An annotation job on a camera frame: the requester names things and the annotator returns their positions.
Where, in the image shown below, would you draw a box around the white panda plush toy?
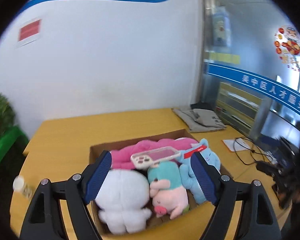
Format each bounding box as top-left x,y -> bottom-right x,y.
95,169 -> 152,235

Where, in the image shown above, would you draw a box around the white paper cup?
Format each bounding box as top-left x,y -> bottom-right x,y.
12,176 -> 35,199

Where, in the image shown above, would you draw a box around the white paper sheet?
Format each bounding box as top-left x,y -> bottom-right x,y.
222,138 -> 251,152

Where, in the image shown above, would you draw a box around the blue bear plush toy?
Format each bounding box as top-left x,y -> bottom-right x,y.
177,139 -> 221,205

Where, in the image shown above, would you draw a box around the green covered side table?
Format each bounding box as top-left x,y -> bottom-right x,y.
0,126 -> 29,162

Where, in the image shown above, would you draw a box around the teal pink pig plush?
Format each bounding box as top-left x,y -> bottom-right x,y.
147,161 -> 189,220

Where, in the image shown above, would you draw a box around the pink bear plush toy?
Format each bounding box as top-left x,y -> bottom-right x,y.
110,138 -> 198,170

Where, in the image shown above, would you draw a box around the grey cloth bag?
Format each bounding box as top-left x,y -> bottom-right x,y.
172,107 -> 226,133

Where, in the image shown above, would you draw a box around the phone in clear case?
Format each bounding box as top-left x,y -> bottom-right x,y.
130,146 -> 181,170

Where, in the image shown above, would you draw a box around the red notice sign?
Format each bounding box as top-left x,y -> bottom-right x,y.
17,18 -> 42,47

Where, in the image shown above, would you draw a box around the black cable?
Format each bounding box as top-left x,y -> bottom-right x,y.
232,136 -> 273,166

